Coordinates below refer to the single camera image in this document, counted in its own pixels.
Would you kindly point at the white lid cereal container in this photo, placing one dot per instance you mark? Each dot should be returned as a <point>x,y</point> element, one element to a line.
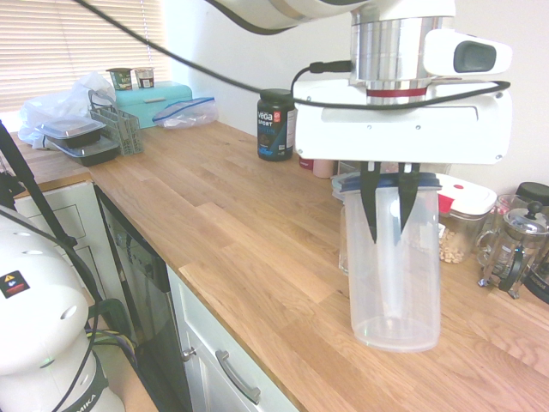
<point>467,197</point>

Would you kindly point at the red water bottle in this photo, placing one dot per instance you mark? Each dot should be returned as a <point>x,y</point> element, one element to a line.
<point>305,163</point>

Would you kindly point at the beige window blind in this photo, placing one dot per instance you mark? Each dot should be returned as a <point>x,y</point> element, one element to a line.
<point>64,43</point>

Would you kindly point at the glass container with teal lid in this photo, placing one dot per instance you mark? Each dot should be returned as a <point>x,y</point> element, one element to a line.
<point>336,189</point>

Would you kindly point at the clear glass mug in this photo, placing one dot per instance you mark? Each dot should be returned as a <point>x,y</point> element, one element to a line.
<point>506,205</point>

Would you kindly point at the white plastic bag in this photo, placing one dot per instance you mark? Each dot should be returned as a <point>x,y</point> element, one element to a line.
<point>47,107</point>

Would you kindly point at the brown yogurt cup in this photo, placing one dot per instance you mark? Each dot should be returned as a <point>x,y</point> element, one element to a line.
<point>145,78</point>

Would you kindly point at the clear drinking glass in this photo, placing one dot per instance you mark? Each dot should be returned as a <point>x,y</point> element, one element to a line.
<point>344,249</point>

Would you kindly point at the clear zip bag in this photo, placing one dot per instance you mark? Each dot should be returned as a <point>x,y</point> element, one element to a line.
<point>188,113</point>

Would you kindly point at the black front dishwasher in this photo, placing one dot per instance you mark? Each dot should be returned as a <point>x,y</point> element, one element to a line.
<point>146,300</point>

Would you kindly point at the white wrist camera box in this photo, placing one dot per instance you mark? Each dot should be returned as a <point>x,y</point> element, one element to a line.
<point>472,56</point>

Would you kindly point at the pink water bottle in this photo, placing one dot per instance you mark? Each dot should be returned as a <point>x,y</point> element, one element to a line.
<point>322,168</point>

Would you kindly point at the black tripod stand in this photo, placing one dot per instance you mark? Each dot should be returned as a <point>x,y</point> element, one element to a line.
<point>30,189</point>

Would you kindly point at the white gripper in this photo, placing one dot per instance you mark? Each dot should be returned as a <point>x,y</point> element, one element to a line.
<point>386,137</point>

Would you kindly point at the black food container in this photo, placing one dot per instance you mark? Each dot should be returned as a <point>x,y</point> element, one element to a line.
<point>73,135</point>
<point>92,155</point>

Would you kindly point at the silver cabinet knob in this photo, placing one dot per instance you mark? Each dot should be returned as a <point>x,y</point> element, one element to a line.
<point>187,354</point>

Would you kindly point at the clear pitcher with blue lid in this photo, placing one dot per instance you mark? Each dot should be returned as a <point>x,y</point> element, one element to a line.
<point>394,300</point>

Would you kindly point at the teal bread box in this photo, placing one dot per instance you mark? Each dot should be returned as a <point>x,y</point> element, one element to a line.
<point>167,96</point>

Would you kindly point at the white panelled cabinet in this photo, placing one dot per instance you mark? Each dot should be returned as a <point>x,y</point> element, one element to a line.
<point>81,206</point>

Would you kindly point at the green yogurt cup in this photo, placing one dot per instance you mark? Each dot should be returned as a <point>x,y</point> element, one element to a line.
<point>119,79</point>

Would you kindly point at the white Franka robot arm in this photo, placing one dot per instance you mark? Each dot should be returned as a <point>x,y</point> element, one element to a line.
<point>38,300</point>

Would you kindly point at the grey cutlery basket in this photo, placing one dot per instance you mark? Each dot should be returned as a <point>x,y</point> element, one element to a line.
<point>126,133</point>

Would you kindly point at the glass French press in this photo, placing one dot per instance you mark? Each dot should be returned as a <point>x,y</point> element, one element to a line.
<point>525,240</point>

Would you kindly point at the black Vega protein tub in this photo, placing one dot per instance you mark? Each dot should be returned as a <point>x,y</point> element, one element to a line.
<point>272,129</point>

